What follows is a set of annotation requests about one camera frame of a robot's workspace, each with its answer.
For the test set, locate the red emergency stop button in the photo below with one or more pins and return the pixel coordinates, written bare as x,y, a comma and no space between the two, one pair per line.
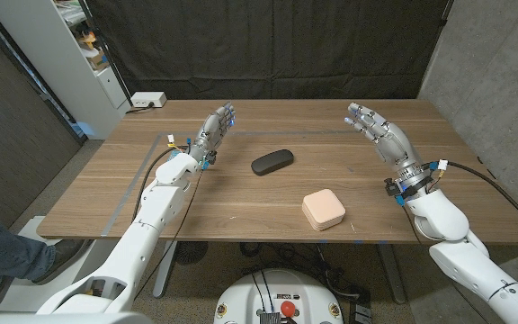
288,308

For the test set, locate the white floor platform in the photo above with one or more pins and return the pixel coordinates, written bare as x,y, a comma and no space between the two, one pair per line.
38,297

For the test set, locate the black stand pole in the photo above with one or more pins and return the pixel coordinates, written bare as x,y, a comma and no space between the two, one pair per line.
109,58

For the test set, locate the yellow toy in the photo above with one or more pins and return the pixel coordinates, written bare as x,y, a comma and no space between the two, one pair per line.
88,40

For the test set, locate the grey tape outline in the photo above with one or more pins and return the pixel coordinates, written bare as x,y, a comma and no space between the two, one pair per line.
277,133

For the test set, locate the small cardboard box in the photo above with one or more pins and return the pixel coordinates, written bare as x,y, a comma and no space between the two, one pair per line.
98,59

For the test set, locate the black power adapter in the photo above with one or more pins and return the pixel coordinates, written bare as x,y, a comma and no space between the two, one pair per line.
361,310

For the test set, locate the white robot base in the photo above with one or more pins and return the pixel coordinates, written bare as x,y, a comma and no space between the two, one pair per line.
241,297

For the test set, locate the grey table leg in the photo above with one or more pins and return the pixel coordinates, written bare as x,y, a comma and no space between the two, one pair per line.
394,279
164,270

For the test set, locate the white shelf unit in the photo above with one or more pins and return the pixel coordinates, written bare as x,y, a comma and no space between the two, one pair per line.
52,58

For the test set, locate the dark grey shoe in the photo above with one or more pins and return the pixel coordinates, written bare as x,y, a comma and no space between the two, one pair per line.
61,258

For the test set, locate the white power strip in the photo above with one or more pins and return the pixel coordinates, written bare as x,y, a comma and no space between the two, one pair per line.
149,99

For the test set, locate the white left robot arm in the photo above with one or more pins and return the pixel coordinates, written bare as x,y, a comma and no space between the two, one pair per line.
151,216

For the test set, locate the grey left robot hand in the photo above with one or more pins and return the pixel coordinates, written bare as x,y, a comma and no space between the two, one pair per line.
211,135

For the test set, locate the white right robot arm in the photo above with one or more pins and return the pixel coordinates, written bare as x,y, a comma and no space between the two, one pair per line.
466,265

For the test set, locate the black glasses case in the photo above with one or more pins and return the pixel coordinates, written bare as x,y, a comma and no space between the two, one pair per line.
272,162

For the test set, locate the pink square jewelry box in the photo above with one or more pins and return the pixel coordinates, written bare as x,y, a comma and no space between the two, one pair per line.
324,208

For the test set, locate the black backdrop curtain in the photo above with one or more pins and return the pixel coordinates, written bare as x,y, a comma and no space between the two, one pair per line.
263,45

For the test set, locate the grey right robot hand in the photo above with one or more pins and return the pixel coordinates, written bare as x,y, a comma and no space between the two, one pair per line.
394,144

